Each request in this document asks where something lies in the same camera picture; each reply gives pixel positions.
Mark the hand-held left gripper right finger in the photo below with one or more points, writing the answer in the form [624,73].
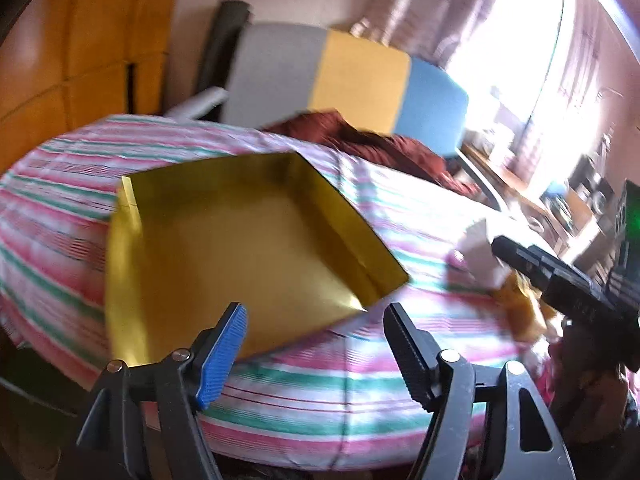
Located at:
[407,355]

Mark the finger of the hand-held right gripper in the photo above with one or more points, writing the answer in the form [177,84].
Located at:
[545,270]

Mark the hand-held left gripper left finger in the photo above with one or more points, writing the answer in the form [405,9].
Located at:
[222,355]

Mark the white cardboard box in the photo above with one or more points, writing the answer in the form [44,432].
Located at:
[482,255]

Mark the gold tin box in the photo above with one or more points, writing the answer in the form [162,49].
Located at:
[240,260]

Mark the cluttered wooden desk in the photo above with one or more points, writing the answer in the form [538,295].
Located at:
[565,205]

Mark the dark red cloth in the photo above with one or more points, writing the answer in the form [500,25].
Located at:
[390,147]

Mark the pink patterned curtain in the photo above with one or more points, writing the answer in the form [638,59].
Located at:
[595,60]
[425,5]

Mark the striped pink green tablecloth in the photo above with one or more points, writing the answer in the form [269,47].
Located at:
[65,200]

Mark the grey yellow blue chair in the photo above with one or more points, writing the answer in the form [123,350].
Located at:
[360,80]

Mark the black rolled mat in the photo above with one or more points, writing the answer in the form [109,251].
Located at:
[222,45]

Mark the orange wooden wardrobe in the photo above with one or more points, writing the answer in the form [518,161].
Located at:
[75,35]

